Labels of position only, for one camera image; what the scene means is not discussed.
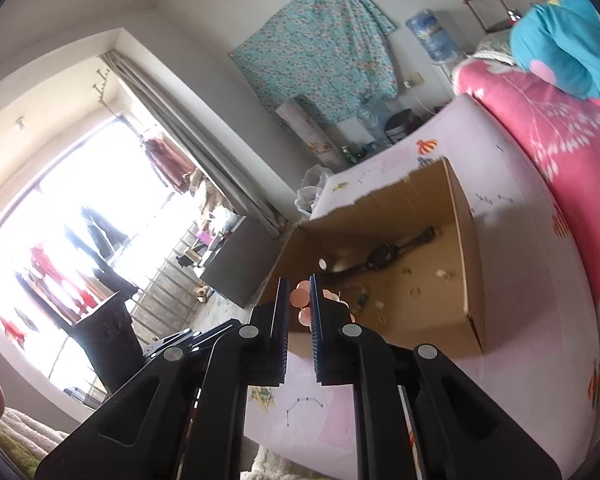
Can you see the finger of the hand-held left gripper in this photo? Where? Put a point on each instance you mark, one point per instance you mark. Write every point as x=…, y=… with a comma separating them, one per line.
x=180, y=340

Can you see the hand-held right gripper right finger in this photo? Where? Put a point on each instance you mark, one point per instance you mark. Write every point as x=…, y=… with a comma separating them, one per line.
x=317, y=330

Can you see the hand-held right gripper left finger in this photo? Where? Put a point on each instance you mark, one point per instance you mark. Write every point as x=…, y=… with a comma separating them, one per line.
x=281, y=330

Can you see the gold butterfly charm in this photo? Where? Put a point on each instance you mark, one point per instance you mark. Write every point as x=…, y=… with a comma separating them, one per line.
x=445, y=274

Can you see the brown cardboard box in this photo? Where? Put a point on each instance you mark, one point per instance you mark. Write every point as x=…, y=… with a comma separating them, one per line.
x=460, y=260

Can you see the beige slippers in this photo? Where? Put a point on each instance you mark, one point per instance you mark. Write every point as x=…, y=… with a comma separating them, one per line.
x=201, y=293

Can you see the metal radiator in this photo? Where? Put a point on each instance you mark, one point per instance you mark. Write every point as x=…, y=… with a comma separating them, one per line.
x=165, y=290

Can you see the dark cabinet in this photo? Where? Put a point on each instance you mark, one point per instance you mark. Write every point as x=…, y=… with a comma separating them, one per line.
x=245, y=265

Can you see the dark wristwatch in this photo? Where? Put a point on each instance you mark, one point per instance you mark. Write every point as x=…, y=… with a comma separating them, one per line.
x=382, y=256

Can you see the dark hanging clothes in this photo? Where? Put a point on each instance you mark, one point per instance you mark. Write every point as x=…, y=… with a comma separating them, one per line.
x=100, y=232

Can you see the white plastic bag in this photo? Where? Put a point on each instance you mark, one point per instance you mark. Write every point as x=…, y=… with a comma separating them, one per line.
x=312, y=190

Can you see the red hanging clothes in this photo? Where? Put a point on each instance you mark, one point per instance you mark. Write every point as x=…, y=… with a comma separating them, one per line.
x=50, y=265

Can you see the reddish brown hanging coat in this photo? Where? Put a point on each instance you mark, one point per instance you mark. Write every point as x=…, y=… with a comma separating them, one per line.
x=167, y=160

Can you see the rolled white paper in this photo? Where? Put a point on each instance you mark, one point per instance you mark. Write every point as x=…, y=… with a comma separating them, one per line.
x=310, y=135

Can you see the green fluffy towel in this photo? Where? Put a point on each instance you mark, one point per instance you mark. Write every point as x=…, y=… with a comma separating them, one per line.
x=15, y=450

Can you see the grey curtain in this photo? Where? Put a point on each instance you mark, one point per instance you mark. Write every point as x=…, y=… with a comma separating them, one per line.
x=190, y=135

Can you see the clear empty water jug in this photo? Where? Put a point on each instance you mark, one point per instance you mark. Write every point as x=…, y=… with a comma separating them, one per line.
x=375, y=120

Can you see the dark round bin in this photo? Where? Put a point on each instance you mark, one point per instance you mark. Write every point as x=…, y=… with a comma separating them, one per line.
x=402, y=125

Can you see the metal coat hooks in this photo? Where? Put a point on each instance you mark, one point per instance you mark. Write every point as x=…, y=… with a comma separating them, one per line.
x=101, y=85

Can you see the pink floral blanket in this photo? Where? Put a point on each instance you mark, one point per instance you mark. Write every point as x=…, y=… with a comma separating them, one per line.
x=555, y=125

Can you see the blue water bottle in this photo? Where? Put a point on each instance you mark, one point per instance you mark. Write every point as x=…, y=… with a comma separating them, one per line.
x=432, y=35

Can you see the lace trimmed pillow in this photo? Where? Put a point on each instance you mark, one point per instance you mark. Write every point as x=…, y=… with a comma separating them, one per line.
x=495, y=45

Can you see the blue quilt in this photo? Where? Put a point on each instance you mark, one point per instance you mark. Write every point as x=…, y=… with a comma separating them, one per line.
x=570, y=35

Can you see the teal floral wall cloth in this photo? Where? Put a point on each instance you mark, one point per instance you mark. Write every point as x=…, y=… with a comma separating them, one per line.
x=320, y=50

